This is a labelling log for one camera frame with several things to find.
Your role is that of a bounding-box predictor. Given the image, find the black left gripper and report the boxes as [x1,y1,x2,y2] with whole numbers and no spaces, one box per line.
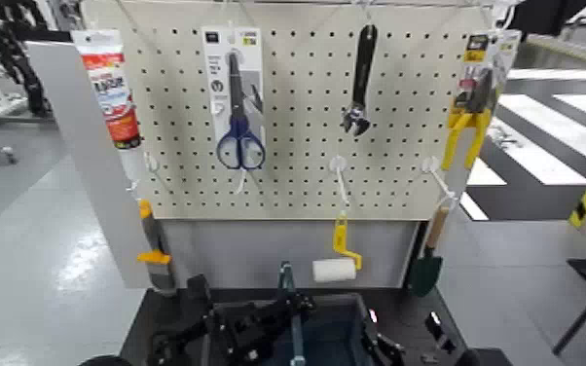
[185,274,318,366]

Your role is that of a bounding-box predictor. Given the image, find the yellow pliers in package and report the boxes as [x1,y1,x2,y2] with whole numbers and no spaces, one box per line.
[441,28,522,173]

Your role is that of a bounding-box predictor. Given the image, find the blue scissors in package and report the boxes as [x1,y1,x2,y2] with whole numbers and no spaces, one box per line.
[201,25,268,172]

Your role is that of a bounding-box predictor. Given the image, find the blue plastic crate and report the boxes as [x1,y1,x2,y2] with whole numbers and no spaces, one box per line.
[198,291,377,366]

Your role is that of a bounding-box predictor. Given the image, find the white pegboard hook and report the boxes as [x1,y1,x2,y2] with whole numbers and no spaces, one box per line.
[127,152,162,195]
[327,154,351,216]
[421,155,458,201]

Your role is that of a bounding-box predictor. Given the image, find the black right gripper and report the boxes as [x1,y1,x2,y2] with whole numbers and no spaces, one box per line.
[362,308,514,366]

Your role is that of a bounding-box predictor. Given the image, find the orange grey clamp tool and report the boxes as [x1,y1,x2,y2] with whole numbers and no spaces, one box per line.
[136,199,178,294]

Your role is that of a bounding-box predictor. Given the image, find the yellow handled white paint roller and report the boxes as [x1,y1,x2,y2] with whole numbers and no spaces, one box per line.
[311,214,364,285]

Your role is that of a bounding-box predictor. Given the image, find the white red sealant tube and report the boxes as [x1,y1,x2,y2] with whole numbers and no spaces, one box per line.
[70,28,147,181]

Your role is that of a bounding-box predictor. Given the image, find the grey side panel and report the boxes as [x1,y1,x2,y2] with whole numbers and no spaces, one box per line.
[24,40,152,290]

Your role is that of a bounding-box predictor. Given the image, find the grey back panel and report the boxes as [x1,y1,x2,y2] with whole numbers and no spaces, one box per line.
[159,218,420,290]

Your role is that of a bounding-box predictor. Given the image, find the green trowel wooden handle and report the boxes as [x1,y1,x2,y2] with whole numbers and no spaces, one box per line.
[408,204,452,298]

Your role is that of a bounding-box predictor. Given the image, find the black adjustable wrench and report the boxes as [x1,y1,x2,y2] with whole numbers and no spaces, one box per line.
[341,23,379,137]

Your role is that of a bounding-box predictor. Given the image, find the beige pegboard panel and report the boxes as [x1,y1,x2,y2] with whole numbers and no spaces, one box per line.
[82,0,509,222]

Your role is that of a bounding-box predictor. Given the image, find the blue crate handle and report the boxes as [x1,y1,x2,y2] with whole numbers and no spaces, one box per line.
[277,261,309,366]

